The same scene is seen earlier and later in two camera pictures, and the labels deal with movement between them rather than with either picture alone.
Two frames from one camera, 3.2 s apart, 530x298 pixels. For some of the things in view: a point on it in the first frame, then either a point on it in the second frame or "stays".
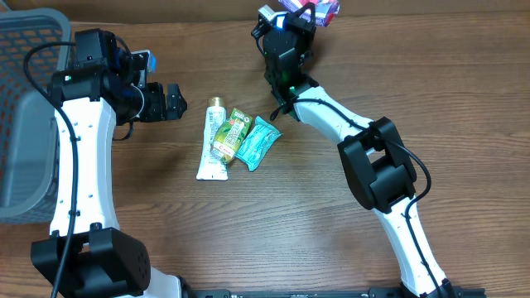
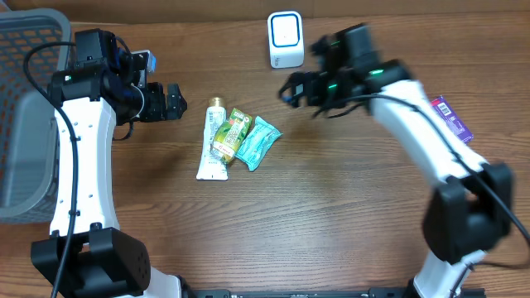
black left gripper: x=164 y=103 stays
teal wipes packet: x=262 y=140 stays
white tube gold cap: x=211 y=167 stays
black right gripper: x=296 y=30 -> x=304 y=88
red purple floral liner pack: x=325 y=11 -> x=451 y=119
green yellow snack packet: x=230 y=135 stays
